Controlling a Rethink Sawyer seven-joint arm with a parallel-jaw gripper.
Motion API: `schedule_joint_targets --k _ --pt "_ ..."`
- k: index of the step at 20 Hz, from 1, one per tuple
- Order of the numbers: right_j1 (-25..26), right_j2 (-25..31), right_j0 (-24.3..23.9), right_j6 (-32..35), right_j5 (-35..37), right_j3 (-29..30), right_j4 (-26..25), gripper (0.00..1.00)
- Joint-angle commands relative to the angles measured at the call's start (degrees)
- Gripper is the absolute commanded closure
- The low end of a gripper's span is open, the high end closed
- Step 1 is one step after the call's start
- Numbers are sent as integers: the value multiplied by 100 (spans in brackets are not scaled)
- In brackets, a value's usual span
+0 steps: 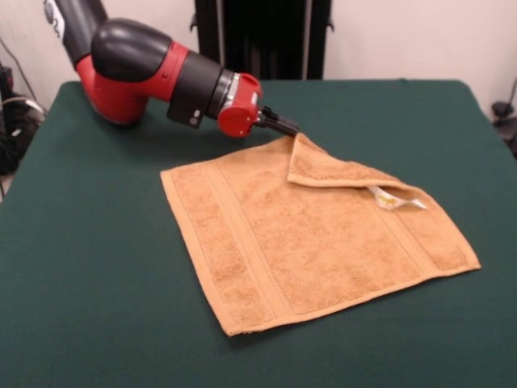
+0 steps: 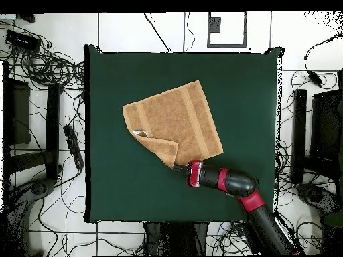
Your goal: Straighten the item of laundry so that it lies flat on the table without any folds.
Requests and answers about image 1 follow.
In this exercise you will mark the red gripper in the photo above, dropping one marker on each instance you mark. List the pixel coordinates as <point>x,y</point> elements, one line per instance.
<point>240,111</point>

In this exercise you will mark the orange terry towel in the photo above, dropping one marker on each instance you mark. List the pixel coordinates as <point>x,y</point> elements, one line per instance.
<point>315,242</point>

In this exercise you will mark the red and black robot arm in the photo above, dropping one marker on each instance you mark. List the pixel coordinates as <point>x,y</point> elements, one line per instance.
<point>141,77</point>

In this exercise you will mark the dark green table cloth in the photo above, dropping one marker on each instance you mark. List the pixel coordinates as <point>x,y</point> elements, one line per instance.
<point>121,283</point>

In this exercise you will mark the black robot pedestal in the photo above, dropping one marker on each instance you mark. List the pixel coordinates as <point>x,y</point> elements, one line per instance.
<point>262,40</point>

